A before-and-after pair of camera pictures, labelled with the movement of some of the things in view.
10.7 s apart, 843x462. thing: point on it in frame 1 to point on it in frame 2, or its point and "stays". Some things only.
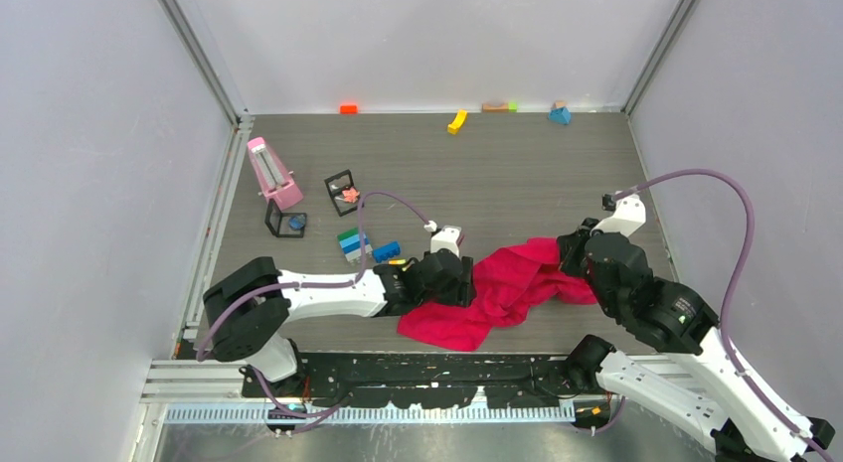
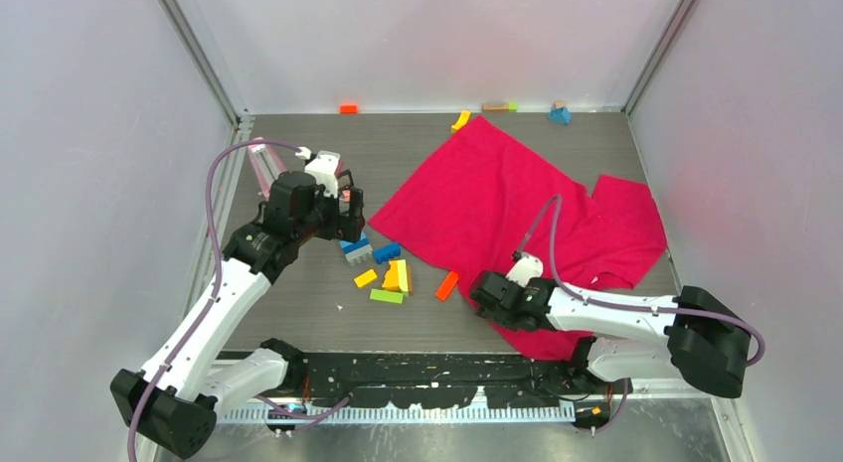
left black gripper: (461, 288) to (333, 231)
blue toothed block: (387, 251) stays
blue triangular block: (561, 115) stays
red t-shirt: (509, 288) to (487, 196)
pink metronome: (276, 180) stays
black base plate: (413, 381) stays
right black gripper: (567, 245) to (494, 316)
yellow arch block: (454, 126) stays
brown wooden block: (489, 108) stays
